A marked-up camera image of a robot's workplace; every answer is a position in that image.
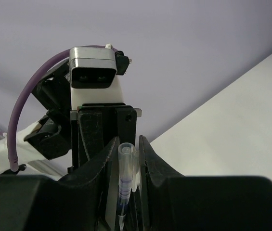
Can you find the purple pen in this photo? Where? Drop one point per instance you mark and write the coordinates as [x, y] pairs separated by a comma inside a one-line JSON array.
[[122, 205]]

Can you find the clear pen cap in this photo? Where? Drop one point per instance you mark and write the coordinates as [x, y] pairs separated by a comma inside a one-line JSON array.
[[129, 166]]

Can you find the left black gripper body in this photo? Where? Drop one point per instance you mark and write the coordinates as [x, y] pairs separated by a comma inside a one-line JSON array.
[[93, 126]]

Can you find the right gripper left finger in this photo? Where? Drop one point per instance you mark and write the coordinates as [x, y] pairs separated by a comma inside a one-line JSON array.
[[83, 200]]

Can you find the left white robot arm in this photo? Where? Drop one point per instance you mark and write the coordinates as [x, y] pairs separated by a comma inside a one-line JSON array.
[[57, 133]]

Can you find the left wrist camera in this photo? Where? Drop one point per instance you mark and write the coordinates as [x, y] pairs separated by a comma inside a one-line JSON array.
[[92, 67]]

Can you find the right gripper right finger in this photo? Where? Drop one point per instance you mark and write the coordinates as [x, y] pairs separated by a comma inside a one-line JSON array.
[[174, 202]]

